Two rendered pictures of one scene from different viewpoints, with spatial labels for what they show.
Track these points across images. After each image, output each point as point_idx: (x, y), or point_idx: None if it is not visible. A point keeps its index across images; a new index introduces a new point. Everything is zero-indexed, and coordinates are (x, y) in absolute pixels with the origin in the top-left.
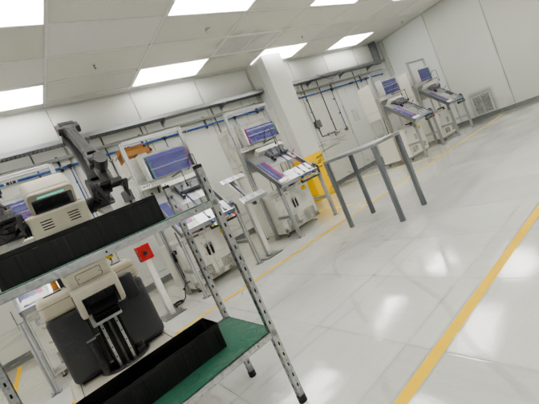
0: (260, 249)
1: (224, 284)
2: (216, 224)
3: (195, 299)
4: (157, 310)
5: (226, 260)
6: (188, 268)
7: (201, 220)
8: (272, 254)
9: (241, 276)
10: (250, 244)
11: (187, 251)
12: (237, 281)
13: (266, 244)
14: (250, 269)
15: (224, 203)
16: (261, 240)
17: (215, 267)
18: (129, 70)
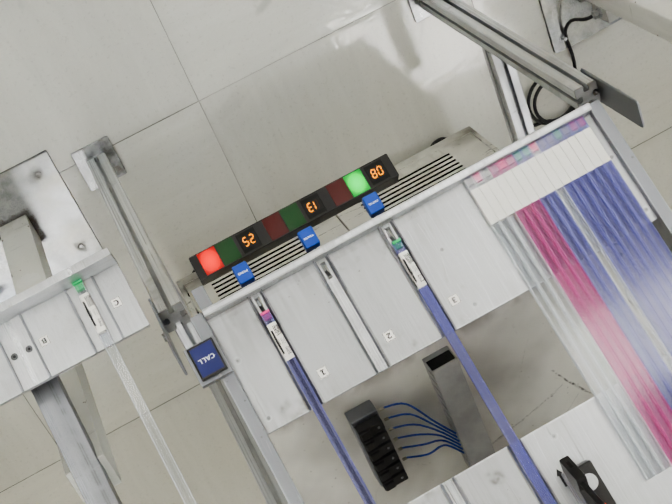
0: (46, 459)
1: (324, 56)
2: (353, 181)
3: (479, 50)
4: (645, 162)
5: (286, 251)
6: (518, 135)
7: (453, 223)
8: (4, 209)
9: (227, 56)
10: (129, 202)
11: (547, 66)
12: (262, 8)
13: (19, 249)
14: (164, 116)
15: (257, 389)
16: (48, 271)
17: (358, 213)
18: None
